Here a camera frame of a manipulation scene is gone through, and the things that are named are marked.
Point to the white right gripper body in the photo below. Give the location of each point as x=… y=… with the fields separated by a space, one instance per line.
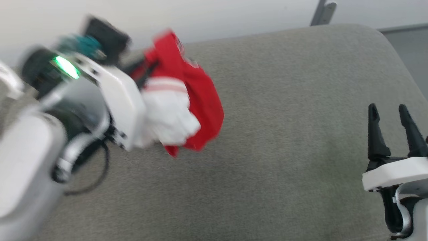
x=394 y=174

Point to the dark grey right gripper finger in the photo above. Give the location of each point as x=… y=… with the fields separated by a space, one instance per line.
x=376 y=137
x=414 y=137

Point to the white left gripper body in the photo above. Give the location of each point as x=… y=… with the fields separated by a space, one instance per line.
x=122 y=100

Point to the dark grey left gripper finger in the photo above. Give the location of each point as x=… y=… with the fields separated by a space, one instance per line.
x=143 y=72

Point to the red and white garment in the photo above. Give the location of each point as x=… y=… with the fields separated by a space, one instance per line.
x=197 y=90

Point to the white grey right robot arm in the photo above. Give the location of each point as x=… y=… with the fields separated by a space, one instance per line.
x=418 y=214

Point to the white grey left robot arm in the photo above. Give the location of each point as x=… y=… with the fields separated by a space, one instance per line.
x=23 y=160

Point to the grey skirting strip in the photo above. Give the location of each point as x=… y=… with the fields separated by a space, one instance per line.
x=404 y=27

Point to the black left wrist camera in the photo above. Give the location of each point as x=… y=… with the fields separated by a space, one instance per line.
x=107 y=36

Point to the teal left camera plug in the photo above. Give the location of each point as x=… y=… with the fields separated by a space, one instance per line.
x=83 y=45

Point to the grey metal bracket pole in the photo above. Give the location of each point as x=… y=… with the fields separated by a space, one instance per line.
x=322 y=11

